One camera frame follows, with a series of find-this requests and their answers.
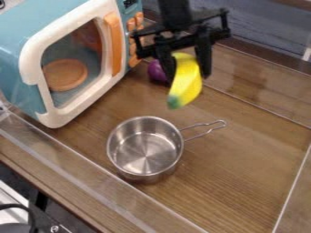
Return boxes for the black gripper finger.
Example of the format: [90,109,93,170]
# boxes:
[154,37,176,84]
[194,25,210,78]

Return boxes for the clear acrylic front barrier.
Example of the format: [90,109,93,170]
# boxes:
[0,103,208,233]

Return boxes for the blue white toy microwave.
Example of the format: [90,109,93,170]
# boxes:
[0,0,142,128]

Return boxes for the yellow toy banana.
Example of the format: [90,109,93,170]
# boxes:
[166,52,202,109]

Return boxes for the silver metal pot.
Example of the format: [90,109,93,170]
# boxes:
[105,116,225,183]

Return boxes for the purple toy eggplant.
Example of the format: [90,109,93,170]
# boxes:
[146,59,166,82]

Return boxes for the black cable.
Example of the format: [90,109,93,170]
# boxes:
[0,203,44,233]

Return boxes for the orange microwave turntable plate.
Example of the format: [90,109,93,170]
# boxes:
[42,59,88,92]

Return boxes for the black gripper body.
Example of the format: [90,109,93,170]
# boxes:
[130,8,230,58]

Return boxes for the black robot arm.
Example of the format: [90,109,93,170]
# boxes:
[129,0,230,82]

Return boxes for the clear acrylic right barrier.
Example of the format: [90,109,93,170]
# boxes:
[272,147,311,233]

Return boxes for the clear acrylic barrier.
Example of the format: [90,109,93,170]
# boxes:
[0,103,208,233]
[272,147,311,233]

